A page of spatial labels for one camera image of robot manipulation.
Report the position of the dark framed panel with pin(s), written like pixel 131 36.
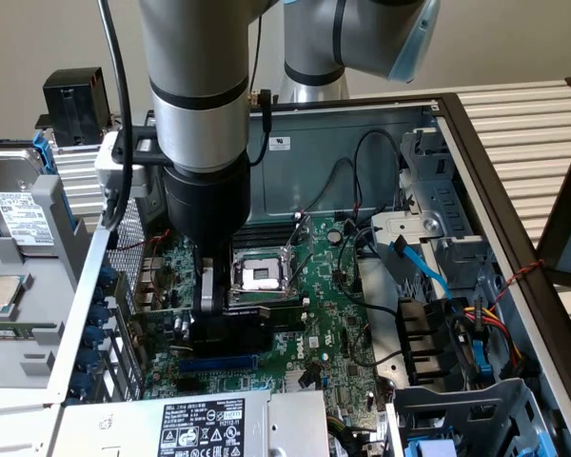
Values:
pixel 552 238

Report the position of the black plastic box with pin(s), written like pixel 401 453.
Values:
pixel 76 109

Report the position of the blue expansion slot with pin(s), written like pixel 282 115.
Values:
pixel 219 365

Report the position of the black RAM slot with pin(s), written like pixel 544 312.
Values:
pixel 261 243
pixel 266 304
pixel 261 230

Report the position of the grey metal disk bay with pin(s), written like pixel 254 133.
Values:
pixel 452 204

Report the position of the green Dell motherboard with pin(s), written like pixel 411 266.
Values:
pixel 323 295

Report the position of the grey plastic parts rack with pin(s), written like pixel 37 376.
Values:
pixel 43 295

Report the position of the large steel drive cage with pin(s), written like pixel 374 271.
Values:
pixel 457 414

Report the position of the silver power supply unit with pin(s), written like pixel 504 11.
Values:
pixel 124 428

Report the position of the silver hard disk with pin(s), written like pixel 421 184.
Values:
pixel 9 214

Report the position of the short black expansion slot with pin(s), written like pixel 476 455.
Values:
pixel 190 385

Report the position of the hard drive in blue caddy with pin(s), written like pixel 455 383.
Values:
pixel 47 157

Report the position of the round coin battery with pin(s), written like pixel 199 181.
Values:
pixel 334 235

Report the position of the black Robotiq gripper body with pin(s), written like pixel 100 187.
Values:
pixel 204 204

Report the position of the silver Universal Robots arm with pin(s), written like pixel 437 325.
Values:
pixel 195 71

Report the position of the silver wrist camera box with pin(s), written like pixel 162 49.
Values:
pixel 107 166

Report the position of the open metal PC case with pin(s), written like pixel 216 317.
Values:
pixel 323 157

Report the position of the black plastic fan shroud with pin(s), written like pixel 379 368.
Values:
pixel 423 333

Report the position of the Nvidia graphics card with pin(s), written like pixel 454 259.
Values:
pixel 238 333

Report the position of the bare green RAM stick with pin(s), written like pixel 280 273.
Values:
pixel 9 331

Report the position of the CPU socket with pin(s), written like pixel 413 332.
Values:
pixel 261 276

